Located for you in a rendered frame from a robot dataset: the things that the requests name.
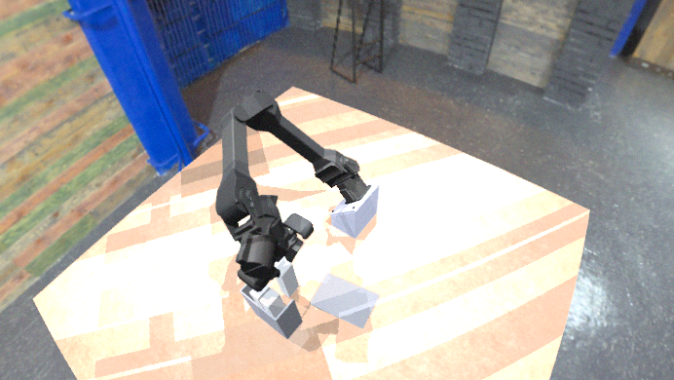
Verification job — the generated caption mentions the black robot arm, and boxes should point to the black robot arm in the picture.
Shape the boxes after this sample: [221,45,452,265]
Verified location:
[215,90,372,280]

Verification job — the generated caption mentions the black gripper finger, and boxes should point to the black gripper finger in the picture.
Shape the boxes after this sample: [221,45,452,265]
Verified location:
[270,267,281,281]
[285,238,304,263]

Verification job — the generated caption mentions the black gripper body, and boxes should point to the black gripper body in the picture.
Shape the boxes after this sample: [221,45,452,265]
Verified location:
[237,213,314,292]

